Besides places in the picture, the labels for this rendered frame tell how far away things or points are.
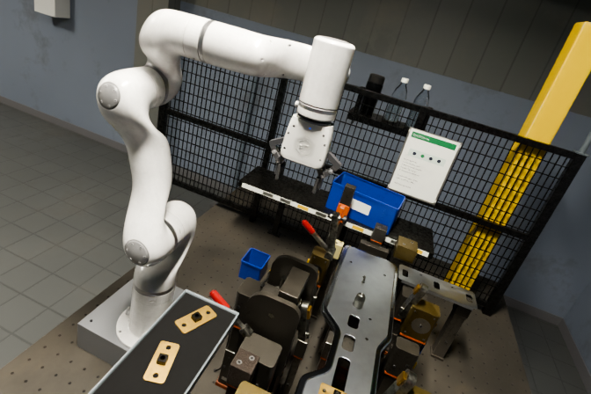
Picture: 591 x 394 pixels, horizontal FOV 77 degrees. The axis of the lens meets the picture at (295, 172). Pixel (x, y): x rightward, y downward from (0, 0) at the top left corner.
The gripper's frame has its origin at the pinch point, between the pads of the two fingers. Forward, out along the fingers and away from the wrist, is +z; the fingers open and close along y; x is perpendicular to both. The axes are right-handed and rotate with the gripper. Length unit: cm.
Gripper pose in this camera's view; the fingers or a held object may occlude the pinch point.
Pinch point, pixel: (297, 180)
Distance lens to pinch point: 85.9
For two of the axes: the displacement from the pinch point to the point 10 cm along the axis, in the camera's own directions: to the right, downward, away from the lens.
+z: -2.4, 8.9, 4.0
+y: 9.2, 3.3, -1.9
